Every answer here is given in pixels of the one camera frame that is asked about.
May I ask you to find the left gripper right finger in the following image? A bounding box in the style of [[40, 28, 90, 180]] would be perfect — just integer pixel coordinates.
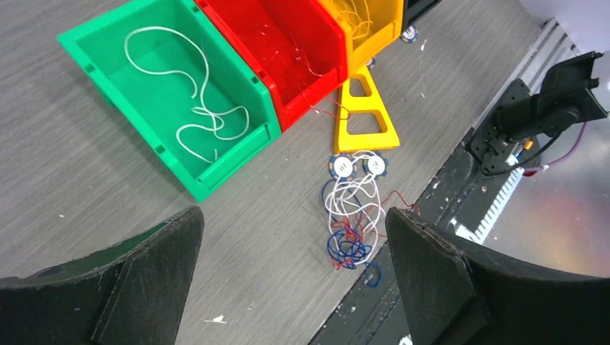
[[386, 208, 609, 344]]

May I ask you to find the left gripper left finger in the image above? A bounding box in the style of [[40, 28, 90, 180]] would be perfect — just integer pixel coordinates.
[[1, 206, 205, 344]]

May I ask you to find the multicolour cable bundle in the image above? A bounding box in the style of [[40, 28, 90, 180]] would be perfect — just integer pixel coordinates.
[[320, 149, 423, 290]]

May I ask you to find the white wire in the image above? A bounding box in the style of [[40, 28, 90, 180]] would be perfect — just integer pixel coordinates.
[[124, 25, 250, 165]]

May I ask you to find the red wire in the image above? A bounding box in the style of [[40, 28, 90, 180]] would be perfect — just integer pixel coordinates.
[[291, 35, 351, 121]]

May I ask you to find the yellow wire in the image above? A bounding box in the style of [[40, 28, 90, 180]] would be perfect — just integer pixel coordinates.
[[335, 0, 378, 42]]

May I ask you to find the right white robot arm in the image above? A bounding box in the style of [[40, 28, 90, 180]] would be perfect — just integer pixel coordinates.
[[494, 51, 609, 141]]

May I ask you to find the poker chip bottom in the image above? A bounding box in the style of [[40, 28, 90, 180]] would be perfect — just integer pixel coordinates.
[[363, 152, 388, 179]]

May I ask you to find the poker chip lower left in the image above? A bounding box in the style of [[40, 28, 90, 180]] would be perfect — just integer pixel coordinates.
[[329, 153, 357, 182]]

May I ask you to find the green plastic bin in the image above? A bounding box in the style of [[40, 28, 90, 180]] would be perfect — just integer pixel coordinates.
[[58, 1, 281, 202]]

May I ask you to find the poker chip under yellow bin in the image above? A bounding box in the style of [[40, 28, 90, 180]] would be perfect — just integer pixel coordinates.
[[366, 56, 376, 70]]

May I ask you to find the poker chip near black bin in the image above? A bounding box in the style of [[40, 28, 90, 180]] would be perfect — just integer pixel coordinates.
[[400, 24, 419, 44]]

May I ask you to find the yellow plastic bin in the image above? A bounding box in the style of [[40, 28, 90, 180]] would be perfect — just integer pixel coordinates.
[[319, 0, 404, 76]]

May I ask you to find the black plastic bin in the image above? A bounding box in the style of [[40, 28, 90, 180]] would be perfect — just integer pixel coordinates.
[[402, 0, 442, 31]]

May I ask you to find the red plastic bin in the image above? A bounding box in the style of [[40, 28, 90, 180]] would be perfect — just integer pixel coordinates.
[[196, 0, 347, 132]]

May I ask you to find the slotted aluminium rail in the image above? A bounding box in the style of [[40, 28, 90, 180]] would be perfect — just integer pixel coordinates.
[[450, 168, 524, 244]]

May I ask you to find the yellow triangular plastic bracket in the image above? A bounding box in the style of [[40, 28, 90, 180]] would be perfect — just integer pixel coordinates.
[[334, 65, 401, 153]]

